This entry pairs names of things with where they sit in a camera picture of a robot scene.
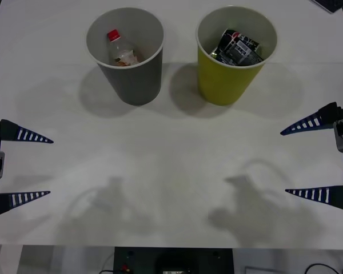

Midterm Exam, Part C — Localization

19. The black robot torso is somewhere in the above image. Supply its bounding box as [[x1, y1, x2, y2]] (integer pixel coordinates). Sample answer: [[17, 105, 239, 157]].
[[113, 246, 234, 274]]

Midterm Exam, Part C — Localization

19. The grey plastic bin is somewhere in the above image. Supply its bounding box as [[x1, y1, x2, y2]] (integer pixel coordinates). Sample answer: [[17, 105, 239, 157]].
[[85, 7, 165, 106]]

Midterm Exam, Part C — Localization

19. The black drink can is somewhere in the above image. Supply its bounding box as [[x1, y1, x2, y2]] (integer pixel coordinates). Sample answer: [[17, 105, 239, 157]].
[[210, 27, 265, 67]]

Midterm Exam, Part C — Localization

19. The yellow-green plastic bin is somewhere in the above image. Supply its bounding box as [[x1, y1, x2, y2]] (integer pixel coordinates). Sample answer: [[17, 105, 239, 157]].
[[196, 5, 278, 106]]

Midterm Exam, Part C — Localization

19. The clear bottle with orange label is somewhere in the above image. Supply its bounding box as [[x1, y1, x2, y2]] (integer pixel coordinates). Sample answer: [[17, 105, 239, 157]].
[[107, 29, 141, 67]]

